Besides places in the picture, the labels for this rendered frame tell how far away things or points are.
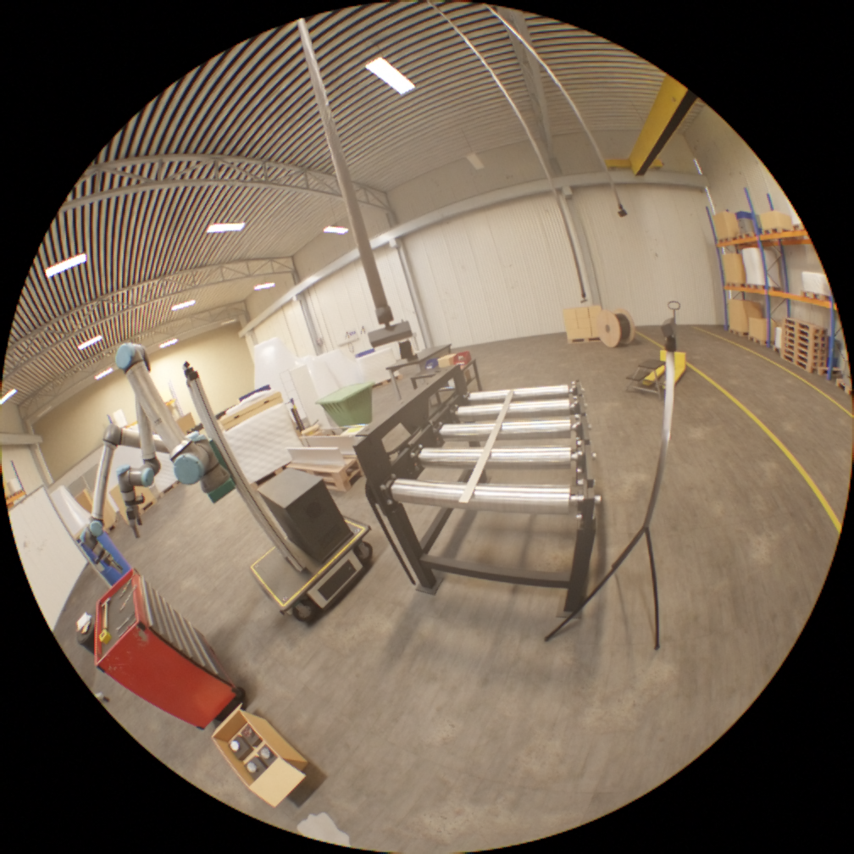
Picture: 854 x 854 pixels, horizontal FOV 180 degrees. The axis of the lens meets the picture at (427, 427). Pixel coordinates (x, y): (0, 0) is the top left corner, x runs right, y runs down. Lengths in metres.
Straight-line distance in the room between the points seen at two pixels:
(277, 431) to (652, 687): 5.00
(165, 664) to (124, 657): 0.24
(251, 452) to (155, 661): 3.61
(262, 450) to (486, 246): 10.56
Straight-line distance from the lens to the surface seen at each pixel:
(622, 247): 11.93
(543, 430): 1.53
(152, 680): 1.94
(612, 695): 1.65
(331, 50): 7.98
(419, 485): 1.22
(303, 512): 1.81
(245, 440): 4.57
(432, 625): 1.80
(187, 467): 1.35
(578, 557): 1.27
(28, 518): 4.57
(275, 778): 1.78
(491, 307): 11.72
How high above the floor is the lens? 1.58
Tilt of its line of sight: 22 degrees down
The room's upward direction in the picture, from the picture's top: 17 degrees counter-clockwise
